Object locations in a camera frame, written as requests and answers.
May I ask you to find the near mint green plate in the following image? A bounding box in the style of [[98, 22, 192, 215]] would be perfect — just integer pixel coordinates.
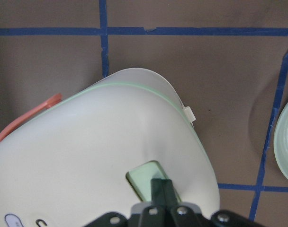
[[273, 102, 288, 179]]

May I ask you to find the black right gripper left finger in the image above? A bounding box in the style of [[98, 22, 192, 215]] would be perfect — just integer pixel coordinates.
[[151, 178, 167, 207]]

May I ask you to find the cream white rice cooker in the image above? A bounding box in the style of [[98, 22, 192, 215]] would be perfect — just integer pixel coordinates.
[[0, 68, 220, 227]]

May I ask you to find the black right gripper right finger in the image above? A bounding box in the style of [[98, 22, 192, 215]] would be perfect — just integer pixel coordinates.
[[162, 179, 180, 206]]

